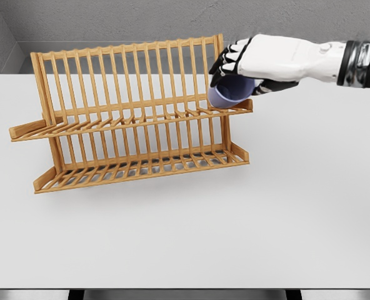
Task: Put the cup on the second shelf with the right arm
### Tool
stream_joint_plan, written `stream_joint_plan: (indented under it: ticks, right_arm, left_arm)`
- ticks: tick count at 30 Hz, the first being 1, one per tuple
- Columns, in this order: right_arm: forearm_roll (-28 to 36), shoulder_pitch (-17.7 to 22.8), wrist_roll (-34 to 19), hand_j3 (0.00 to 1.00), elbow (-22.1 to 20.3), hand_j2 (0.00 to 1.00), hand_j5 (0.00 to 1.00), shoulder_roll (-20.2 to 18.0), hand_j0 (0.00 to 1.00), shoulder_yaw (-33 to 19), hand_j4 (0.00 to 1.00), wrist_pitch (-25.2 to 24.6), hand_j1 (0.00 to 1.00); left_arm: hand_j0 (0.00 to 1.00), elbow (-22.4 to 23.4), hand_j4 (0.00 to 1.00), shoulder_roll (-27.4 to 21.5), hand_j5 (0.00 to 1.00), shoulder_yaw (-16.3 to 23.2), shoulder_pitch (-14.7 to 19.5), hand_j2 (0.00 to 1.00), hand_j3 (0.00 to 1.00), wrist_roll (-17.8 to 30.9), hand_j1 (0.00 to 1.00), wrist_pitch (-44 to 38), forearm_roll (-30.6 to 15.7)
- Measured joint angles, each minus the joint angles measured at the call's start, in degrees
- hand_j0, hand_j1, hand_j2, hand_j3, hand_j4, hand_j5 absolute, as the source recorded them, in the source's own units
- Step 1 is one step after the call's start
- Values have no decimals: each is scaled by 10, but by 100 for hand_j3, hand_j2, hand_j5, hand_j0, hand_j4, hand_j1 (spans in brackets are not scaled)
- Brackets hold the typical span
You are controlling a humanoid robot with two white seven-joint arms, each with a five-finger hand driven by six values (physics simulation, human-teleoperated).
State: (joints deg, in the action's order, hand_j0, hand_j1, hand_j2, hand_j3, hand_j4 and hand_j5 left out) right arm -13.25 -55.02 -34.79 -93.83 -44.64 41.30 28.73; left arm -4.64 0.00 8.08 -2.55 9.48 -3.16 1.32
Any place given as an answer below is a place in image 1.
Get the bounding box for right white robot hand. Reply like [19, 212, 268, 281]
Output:
[208, 33, 305, 97]

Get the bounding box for light purple cup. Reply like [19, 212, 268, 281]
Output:
[207, 74, 256, 110]

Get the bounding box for wooden two-tier dish rack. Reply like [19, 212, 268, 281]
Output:
[8, 33, 254, 195]

